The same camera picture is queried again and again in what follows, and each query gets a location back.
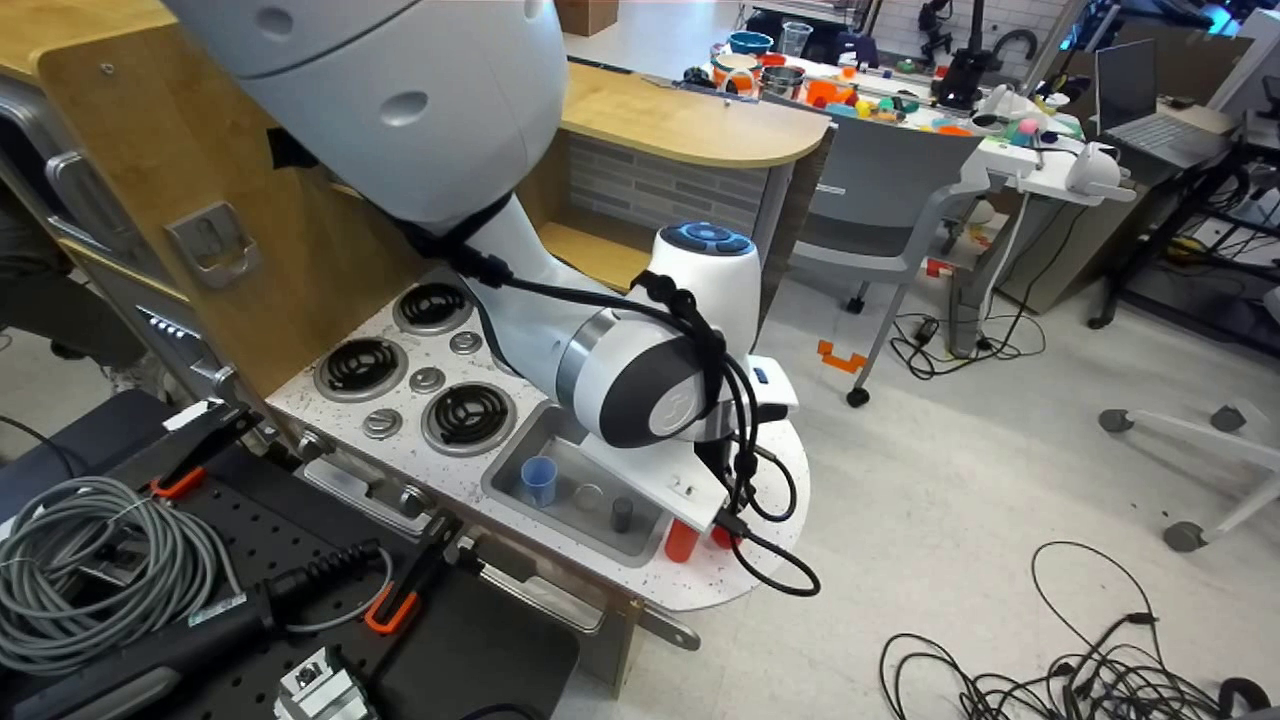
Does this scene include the black bracket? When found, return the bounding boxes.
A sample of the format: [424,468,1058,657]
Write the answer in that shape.
[269,129,318,173]

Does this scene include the black toy stove burner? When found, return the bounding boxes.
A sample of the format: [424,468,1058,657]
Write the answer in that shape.
[419,381,519,461]
[392,275,475,337]
[311,333,411,402]

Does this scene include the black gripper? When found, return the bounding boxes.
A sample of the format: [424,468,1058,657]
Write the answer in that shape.
[690,394,766,535]

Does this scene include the white stand base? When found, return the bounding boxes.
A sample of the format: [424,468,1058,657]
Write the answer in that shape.
[1096,401,1280,554]

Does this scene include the silver metal connector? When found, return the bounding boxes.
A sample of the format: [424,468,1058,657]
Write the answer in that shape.
[273,648,371,720]

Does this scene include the grey toy sink basin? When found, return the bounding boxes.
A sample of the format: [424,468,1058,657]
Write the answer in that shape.
[475,402,675,566]

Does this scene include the silver drawer handle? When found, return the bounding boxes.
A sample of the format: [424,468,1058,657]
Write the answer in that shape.
[636,602,704,657]

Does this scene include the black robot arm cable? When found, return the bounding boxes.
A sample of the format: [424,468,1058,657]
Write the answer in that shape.
[396,214,825,598]

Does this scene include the grey office chair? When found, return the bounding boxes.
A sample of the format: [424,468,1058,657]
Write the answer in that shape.
[784,115,1043,412]

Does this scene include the orange black bar clamp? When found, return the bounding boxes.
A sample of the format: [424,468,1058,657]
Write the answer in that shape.
[361,512,462,639]
[147,394,265,509]

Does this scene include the black tangled floor cables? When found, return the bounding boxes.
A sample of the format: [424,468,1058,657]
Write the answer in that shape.
[877,535,1270,720]

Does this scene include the grey laptop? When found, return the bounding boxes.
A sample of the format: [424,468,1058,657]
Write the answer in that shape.
[1087,36,1235,173]

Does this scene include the white cluttered table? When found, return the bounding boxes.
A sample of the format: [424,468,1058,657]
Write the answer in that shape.
[954,125,1151,315]

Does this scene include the black shelf rack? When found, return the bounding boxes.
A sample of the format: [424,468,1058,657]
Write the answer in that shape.
[1082,131,1280,363]

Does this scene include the wooden toy kitchen unit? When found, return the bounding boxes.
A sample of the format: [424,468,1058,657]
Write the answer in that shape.
[36,0,834,697]

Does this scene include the black power cable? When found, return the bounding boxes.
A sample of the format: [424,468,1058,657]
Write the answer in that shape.
[887,236,1050,384]

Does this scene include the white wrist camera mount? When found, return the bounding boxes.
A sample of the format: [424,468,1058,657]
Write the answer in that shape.
[746,357,802,412]

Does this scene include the black corrugated cable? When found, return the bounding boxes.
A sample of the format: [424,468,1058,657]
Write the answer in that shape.
[265,535,402,636]

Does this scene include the grey coiled cable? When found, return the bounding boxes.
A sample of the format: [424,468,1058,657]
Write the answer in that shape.
[0,470,251,674]

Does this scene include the cardboard box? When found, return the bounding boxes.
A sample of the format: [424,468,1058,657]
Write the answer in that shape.
[554,0,624,41]

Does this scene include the orange plastic piece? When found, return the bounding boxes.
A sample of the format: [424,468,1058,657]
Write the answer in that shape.
[814,337,873,376]

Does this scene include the grey metal latch plate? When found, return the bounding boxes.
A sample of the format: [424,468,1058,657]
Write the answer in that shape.
[165,194,259,293]

